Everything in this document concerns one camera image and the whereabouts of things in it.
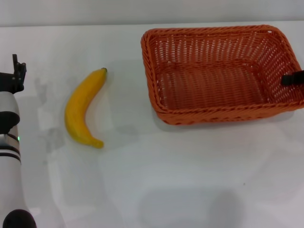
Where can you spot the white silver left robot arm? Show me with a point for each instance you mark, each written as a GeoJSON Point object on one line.
{"type": "Point", "coordinates": [8, 178]}

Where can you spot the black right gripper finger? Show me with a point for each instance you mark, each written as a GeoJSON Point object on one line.
{"type": "Point", "coordinates": [293, 79]}

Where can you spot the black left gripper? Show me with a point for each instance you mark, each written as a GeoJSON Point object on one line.
{"type": "Point", "coordinates": [8, 83]}

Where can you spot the orange woven plastic basket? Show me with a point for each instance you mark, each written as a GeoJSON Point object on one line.
{"type": "Point", "coordinates": [213, 95]}

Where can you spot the yellow banana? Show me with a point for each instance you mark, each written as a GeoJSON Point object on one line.
{"type": "Point", "coordinates": [78, 107]}

